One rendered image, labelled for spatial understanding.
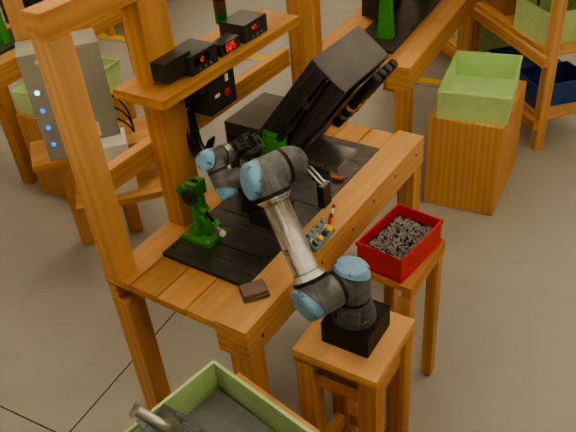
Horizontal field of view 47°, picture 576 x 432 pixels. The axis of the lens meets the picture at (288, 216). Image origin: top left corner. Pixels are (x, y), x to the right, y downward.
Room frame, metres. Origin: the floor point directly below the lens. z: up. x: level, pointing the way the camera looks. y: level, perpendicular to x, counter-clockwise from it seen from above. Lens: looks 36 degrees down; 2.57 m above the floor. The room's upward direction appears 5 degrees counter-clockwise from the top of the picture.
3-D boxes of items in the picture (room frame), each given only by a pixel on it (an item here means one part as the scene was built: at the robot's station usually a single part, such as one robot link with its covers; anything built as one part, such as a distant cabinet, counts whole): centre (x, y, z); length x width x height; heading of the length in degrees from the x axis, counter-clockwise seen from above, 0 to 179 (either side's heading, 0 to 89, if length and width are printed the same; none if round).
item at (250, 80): (2.65, 0.32, 1.23); 1.30 x 0.05 x 0.09; 144
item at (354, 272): (1.62, -0.18, 1.11); 0.13 x 0.12 x 0.14; 120
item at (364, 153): (2.43, 0.02, 0.89); 1.10 x 0.42 x 0.02; 144
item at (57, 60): (2.61, 0.27, 1.36); 1.49 x 0.09 x 0.97; 144
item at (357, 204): (2.27, -0.20, 0.82); 1.50 x 0.14 x 0.15; 144
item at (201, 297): (2.43, 0.02, 0.44); 1.49 x 0.70 x 0.88; 144
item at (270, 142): (2.34, 0.02, 1.17); 0.13 x 0.12 x 0.20; 144
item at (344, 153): (2.44, -0.10, 1.11); 0.39 x 0.16 x 0.03; 54
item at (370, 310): (1.62, -0.19, 0.99); 0.15 x 0.15 x 0.10
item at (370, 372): (1.62, -0.19, 0.83); 0.32 x 0.32 x 0.04; 56
